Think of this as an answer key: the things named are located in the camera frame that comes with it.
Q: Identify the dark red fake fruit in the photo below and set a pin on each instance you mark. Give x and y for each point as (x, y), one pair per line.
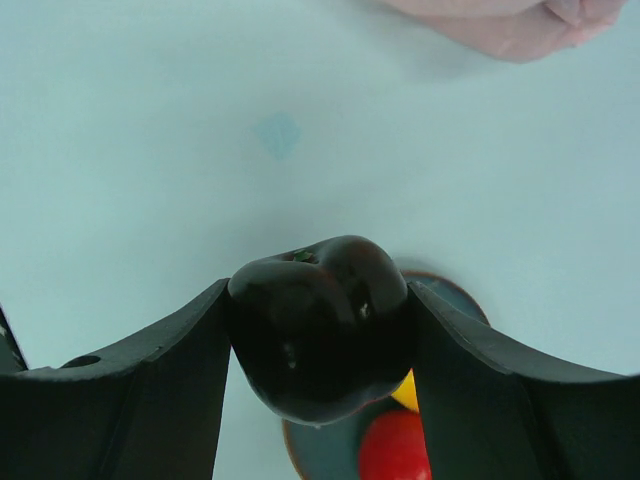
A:
(323, 330)

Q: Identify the blue ceramic plate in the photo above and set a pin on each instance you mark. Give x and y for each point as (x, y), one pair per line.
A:
(331, 452)

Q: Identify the yellow fake fruit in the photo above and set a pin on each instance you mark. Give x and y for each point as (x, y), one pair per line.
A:
(406, 394)

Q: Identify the red fake apple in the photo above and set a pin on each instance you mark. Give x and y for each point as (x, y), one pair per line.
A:
(393, 448)

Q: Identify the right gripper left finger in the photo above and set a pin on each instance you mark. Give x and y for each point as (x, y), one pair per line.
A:
(146, 407)

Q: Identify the pink plastic bag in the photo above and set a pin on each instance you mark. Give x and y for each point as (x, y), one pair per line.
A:
(511, 30)

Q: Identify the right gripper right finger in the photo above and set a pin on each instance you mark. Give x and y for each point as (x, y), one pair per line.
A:
(494, 408)

